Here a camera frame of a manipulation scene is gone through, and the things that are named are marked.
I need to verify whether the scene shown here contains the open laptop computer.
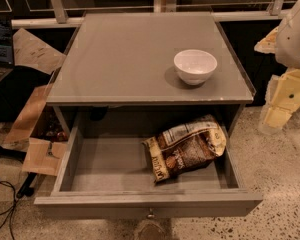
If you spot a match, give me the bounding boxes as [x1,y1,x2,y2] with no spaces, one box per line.
[0,17,15,82]

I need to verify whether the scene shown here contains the metal drawer knob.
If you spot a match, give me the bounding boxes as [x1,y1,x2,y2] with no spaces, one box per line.
[146,208,155,219]

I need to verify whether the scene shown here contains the open cardboard box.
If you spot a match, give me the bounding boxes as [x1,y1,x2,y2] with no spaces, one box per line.
[4,84,67,176]

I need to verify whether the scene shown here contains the grey cabinet with counter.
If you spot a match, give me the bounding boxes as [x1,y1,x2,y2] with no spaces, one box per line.
[47,12,255,131]

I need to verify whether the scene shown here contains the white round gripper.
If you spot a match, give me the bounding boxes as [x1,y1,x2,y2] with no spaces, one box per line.
[254,0,300,134]

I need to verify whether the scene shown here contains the metal railing frame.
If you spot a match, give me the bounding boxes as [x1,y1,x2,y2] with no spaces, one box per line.
[0,0,297,29]

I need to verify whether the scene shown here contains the white ceramic bowl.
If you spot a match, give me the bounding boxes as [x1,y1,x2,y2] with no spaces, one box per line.
[174,49,218,86]

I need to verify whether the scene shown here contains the brown paper sheet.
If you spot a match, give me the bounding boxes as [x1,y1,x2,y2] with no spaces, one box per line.
[13,28,66,74]

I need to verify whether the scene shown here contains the black cable on floor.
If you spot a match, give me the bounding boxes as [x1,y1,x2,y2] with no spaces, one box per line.
[0,155,18,240]

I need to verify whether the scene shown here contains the brown chip bag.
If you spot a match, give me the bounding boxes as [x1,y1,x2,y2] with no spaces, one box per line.
[143,114,227,182]

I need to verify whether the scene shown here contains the open grey top drawer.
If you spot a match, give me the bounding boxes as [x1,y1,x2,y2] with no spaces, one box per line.
[35,111,262,219]

